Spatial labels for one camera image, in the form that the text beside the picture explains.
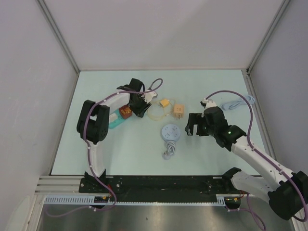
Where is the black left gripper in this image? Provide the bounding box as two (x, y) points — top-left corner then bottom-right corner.
(129, 94), (151, 117)

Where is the dark red cube socket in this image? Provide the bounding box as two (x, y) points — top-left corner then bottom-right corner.
(119, 105), (133, 120)

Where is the light blue rectangular power strip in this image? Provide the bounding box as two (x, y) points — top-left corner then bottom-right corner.
(220, 95), (255, 111)

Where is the white square plug adapter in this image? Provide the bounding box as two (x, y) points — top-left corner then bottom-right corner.
(109, 113), (118, 123)

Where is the teal triangular power strip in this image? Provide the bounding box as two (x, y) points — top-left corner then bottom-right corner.
(109, 109), (126, 129)

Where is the beige cube socket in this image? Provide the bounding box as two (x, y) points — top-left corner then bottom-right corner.
(173, 103), (185, 119)

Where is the round light blue power strip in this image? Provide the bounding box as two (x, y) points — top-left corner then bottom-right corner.
(161, 124), (181, 160)

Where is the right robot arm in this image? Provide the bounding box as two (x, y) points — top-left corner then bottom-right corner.
(185, 106), (308, 222)

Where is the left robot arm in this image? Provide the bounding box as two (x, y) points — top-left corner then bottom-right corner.
(77, 78), (157, 193)

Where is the yellow USB charger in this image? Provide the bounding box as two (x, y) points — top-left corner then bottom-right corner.
(159, 99), (170, 108)

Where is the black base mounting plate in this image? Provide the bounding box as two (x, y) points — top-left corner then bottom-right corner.
(78, 174), (243, 203)

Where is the yellow charging cable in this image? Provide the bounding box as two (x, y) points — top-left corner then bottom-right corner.
(147, 98), (178, 121)

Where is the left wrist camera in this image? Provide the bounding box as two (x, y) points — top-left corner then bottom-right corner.
(144, 91), (157, 103)

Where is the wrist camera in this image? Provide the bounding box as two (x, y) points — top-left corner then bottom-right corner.
(144, 91), (157, 103)
(200, 98), (218, 115)

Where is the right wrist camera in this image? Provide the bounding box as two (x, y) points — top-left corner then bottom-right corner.
(200, 98), (218, 115)

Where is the white slotted cable duct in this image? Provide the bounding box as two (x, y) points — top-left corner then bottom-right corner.
(44, 195), (241, 206)

